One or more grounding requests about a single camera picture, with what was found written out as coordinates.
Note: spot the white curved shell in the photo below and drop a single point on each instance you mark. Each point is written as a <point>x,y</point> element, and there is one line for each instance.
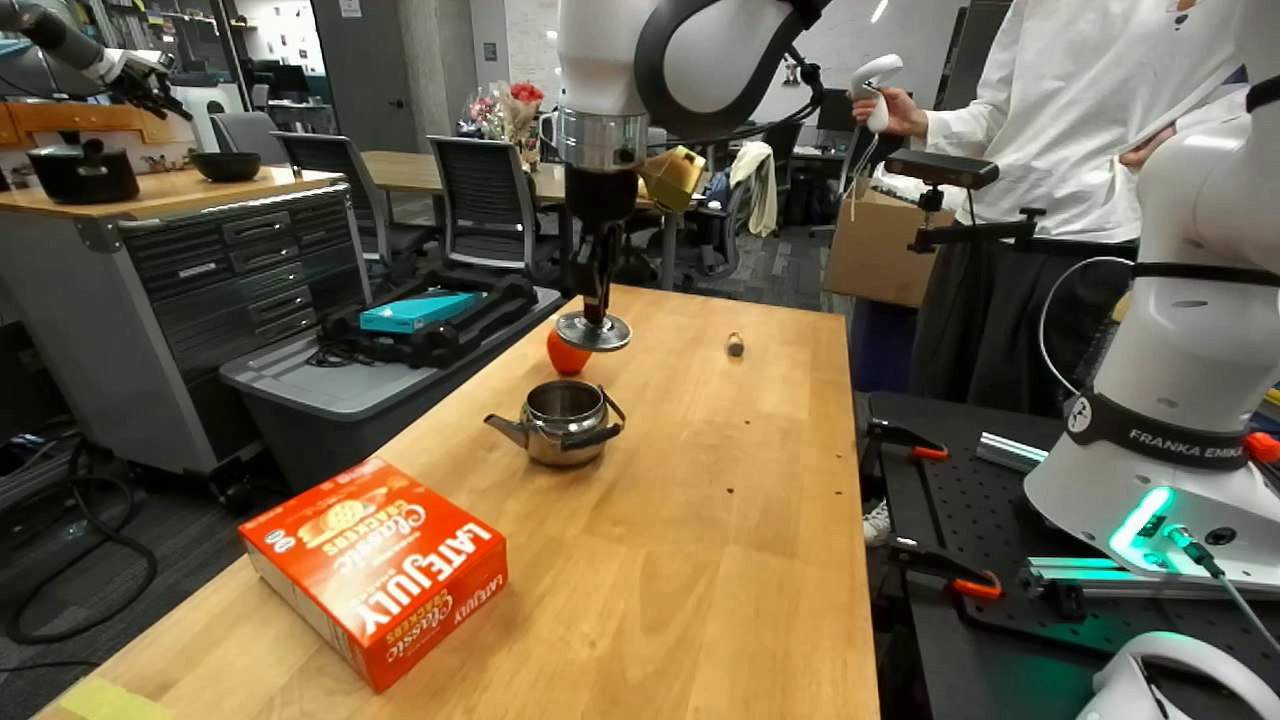
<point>1162,640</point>

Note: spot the gray storage bin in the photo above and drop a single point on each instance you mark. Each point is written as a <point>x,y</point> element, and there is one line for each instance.
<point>346,404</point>

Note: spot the yellow wrist camera mount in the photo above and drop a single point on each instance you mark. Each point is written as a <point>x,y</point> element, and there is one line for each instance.
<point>672,182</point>

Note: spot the wooden background table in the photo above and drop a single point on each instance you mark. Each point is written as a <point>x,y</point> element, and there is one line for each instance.
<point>403,170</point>

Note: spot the person in white shirt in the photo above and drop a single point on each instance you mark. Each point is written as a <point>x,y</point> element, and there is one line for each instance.
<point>1064,122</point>

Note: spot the gray drawer cabinet wooden top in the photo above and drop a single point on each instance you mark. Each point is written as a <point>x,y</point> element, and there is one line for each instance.
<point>160,294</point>

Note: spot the orange wooden box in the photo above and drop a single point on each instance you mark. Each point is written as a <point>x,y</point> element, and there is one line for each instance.
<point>81,122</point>

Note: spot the light gray chair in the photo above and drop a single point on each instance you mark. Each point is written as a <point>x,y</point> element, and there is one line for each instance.
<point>244,133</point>

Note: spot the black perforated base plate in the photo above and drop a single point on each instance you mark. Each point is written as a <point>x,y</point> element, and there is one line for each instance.
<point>962,664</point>

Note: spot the orange cracker box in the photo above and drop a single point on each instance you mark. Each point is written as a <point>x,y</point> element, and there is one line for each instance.
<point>382,573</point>

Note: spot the silver steel kettle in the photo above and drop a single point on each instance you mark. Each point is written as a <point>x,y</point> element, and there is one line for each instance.
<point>567,426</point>

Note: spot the brown cardboard box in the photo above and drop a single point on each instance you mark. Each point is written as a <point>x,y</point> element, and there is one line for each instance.
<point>883,249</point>

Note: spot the black camera on stand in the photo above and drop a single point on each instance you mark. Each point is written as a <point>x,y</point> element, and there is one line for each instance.
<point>941,167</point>

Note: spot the dark mesh office chair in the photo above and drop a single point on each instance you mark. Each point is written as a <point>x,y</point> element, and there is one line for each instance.
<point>483,201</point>

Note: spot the black bowl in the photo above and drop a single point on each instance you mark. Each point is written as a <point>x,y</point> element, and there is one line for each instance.
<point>224,167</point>

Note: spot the beige towel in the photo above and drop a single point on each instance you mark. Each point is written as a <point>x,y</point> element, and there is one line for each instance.
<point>756,187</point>

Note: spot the yellow sticky note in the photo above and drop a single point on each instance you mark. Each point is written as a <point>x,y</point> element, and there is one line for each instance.
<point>115,701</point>

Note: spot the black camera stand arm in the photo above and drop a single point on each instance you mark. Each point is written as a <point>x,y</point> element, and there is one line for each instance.
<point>1025,232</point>

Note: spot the black pot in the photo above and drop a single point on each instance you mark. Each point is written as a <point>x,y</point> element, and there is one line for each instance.
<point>81,173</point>

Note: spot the teal case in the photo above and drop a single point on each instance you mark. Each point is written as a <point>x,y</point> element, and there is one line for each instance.
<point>420,315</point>

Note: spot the gray robot arm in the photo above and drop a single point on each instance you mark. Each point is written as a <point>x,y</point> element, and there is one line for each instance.
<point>67,45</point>

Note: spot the white handheld controller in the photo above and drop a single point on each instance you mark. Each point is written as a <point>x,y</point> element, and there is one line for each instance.
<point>878,80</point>

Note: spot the silver steel kettle lid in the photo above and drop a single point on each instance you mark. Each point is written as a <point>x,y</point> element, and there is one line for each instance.
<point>592,332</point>

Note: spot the red and white flowers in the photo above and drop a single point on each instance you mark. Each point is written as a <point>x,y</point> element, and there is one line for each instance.
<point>513,107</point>

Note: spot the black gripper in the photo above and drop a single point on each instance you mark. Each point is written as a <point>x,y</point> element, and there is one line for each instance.
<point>600,215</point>

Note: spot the person right hand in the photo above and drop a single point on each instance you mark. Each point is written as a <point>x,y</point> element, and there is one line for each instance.
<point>908,113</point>

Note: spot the orange apple-shaped fruit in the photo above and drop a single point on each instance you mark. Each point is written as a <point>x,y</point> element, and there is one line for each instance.
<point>567,360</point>

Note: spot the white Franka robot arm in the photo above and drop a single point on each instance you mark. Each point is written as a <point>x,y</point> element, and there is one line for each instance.
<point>1186,344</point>

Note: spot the orange red knob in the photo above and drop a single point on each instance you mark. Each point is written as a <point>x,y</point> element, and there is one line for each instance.
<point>1265,449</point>

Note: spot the long aluminium rail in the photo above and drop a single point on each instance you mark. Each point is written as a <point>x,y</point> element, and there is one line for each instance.
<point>1121,573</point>

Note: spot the short aluminium bar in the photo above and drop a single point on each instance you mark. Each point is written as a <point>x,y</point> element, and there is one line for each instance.
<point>1012,449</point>

